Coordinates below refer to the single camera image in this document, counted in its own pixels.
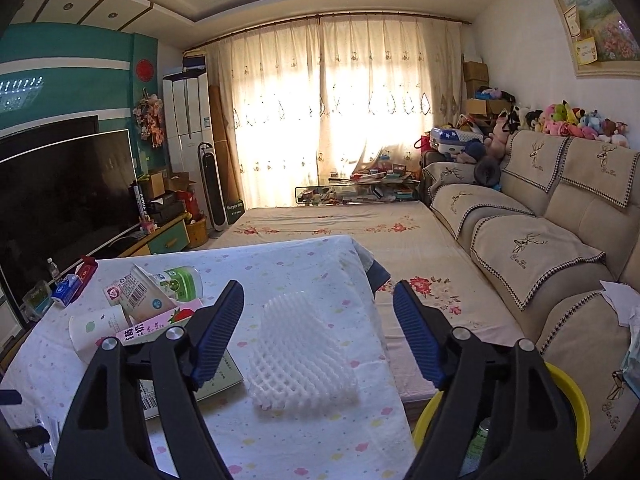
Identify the dark green box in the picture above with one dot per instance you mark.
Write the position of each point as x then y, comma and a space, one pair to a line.
235, 212

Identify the white paper cup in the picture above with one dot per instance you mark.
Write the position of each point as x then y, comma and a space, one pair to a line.
95, 330

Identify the white tower fan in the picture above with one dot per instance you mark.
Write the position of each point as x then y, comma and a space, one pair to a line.
210, 185

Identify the clear water bottle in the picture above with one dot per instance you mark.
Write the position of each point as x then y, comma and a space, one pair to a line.
53, 270

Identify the green booklet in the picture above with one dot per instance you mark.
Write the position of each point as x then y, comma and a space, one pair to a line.
225, 377

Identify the pink plush doll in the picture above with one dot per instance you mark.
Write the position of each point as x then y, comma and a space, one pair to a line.
497, 137

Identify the glass coffee table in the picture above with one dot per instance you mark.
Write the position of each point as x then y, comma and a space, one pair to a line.
350, 195

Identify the artificial flower decoration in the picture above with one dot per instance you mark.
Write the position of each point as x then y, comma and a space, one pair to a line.
150, 117

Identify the row of plush toys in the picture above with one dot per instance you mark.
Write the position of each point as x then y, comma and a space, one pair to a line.
560, 115

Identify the red round wall ornament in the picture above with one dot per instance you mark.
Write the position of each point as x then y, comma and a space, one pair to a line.
144, 69

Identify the yellow trash bin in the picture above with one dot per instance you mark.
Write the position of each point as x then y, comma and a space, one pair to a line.
570, 395

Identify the white standing air conditioner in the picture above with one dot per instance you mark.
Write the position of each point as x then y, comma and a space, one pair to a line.
187, 125

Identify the pink strawberry milk carton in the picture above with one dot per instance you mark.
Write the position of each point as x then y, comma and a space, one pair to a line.
150, 329

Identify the cream embroidered curtain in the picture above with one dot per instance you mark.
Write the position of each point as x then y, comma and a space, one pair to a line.
280, 110

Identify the blue cloth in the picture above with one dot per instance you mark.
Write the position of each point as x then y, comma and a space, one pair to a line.
379, 275

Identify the stack of cardboard boxes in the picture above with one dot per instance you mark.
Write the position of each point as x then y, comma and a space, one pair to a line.
475, 80

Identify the blue star print case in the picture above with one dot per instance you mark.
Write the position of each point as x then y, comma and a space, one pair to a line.
452, 140

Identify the white foam fruit net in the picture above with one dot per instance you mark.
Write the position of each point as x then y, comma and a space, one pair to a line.
300, 350

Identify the drink can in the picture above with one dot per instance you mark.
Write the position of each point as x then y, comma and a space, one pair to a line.
480, 440

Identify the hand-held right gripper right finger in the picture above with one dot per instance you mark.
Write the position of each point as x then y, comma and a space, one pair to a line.
417, 335

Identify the wooden television cabinet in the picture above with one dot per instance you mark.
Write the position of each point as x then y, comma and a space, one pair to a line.
170, 240

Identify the blue tissue pack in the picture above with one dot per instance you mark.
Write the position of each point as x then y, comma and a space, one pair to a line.
67, 290

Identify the beige sofa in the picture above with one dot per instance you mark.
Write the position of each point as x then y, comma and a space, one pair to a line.
575, 210

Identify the rolled bamboo mat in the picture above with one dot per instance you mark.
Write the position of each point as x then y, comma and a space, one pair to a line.
225, 150

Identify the white pill bottle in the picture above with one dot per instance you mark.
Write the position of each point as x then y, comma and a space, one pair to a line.
140, 295

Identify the floral sheet mattress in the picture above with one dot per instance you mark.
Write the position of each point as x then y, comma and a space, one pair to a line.
400, 240

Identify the framed flower painting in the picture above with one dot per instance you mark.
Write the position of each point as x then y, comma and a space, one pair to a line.
600, 25

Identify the white paper sheets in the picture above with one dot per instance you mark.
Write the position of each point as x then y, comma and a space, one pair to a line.
620, 300

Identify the dotted white tablecloth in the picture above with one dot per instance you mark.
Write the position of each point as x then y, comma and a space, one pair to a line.
310, 270

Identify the red box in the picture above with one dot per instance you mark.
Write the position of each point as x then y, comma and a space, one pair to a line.
87, 267

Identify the black television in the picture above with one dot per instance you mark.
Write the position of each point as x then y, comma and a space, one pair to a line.
50, 210

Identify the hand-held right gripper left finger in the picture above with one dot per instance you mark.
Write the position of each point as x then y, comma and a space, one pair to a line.
220, 330

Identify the clear bottle with green bands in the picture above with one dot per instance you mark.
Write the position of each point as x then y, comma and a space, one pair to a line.
181, 280

